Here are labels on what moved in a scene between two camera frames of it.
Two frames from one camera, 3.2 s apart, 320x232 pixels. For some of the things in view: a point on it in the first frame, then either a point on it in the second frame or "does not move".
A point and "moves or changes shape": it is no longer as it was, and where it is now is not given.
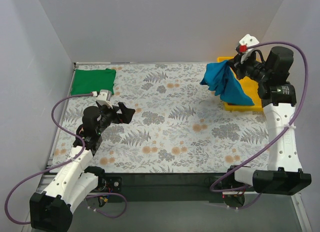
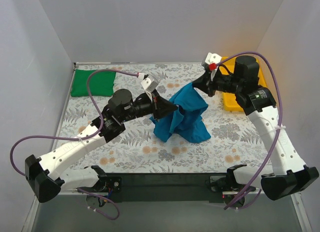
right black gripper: x=240 y=67 → x=210 y=82
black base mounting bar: x=159 y=187 does not move
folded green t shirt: x=87 y=81 does not move
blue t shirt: x=220 y=78 moves or changes shape
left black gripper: x=116 y=113 → x=157 y=107
